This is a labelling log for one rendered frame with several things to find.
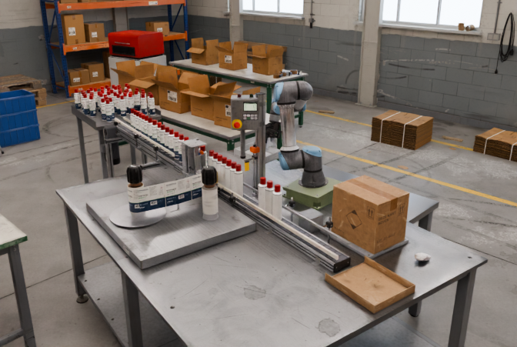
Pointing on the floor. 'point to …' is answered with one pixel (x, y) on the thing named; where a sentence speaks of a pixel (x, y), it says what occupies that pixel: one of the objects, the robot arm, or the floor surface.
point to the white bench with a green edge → (8, 241)
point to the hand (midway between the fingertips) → (267, 148)
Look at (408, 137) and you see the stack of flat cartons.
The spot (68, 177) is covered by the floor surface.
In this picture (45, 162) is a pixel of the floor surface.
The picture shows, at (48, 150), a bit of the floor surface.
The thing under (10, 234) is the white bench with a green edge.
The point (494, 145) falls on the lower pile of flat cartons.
